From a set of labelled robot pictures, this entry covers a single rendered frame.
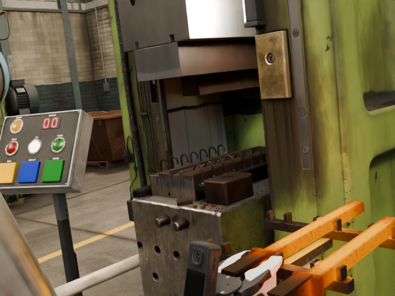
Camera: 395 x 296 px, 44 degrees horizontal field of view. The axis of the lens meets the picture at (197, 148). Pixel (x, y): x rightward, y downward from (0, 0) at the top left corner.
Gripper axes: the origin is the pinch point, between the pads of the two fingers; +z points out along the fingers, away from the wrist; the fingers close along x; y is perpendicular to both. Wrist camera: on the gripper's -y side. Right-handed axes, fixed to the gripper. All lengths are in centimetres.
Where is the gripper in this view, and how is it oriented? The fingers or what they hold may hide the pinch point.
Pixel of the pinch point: (261, 254)
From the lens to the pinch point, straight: 87.2
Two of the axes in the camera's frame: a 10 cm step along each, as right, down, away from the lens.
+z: 6.6, -3.4, 6.7
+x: 7.1, 0.1, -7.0
